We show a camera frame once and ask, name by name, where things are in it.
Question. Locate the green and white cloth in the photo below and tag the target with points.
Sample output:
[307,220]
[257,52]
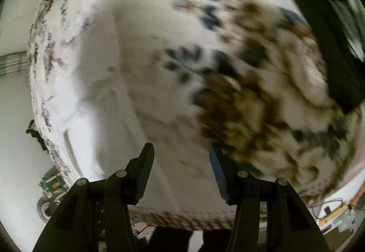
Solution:
[352,21]

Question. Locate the small black object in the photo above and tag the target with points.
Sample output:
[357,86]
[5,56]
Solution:
[35,133]

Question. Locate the white small garment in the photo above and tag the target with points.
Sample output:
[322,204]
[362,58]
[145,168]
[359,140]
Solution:
[114,115]

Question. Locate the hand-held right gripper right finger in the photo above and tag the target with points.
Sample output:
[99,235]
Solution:
[217,173]

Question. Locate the black cloth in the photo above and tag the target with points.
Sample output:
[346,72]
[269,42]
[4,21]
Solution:
[322,27]

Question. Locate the brown patterned garment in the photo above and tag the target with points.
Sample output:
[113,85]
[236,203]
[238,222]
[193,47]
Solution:
[256,104]

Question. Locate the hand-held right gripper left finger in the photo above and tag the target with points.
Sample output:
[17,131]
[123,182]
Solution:
[144,168]

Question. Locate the green printed box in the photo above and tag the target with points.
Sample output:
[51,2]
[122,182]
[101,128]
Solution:
[52,183]

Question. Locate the striped cloth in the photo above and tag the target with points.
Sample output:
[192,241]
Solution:
[12,64]

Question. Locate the round grey container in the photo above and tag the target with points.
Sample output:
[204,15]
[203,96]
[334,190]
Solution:
[45,209]

